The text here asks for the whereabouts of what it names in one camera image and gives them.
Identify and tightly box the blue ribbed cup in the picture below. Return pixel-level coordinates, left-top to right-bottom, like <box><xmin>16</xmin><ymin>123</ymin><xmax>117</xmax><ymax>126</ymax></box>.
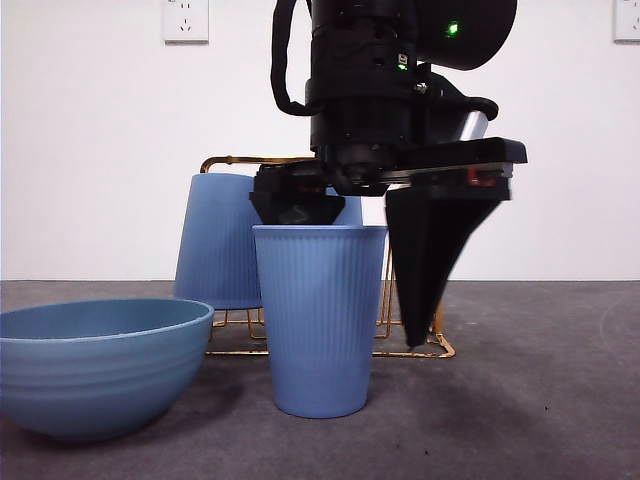
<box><xmin>325</xmin><ymin>185</ymin><xmax>364</xmax><ymax>227</ymax></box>
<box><xmin>173</xmin><ymin>173</ymin><xmax>264</xmax><ymax>311</ymax></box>
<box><xmin>252</xmin><ymin>224</ymin><xmax>390</xmax><ymax>419</ymax></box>

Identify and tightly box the blue ribbed bowl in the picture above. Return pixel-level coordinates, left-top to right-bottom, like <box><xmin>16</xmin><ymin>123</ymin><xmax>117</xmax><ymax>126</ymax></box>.
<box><xmin>0</xmin><ymin>298</ymin><xmax>216</xmax><ymax>442</ymax></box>

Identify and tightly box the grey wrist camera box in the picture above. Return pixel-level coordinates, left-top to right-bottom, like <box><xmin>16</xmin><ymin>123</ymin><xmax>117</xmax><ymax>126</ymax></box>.
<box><xmin>458</xmin><ymin>108</ymin><xmax>490</xmax><ymax>144</ymax></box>

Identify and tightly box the gold wire cup rack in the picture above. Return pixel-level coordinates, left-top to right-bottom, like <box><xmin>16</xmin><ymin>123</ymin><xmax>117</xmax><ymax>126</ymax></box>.
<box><xmin>199</xmin><ymin>155</ymin><xmax>457</xmax><ymax>359</ymax></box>

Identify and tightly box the black sleeved arm cable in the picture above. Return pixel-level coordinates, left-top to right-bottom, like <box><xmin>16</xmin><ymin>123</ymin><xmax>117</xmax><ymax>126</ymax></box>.
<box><xmin>269</xmin><ymin>0</ymin><xmax>324</xmax><ymax>117</ymax></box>

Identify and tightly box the white wall socket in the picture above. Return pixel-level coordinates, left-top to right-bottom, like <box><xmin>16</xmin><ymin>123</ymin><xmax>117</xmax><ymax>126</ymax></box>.
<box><xmin>162</xmin><ymin>0</ymin><xmax>210</xmax><ymax>44</ymax></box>
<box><xmin>612</xmin><ymin>0</ymin><xmax>640</xmax><ymax>43</ymax></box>

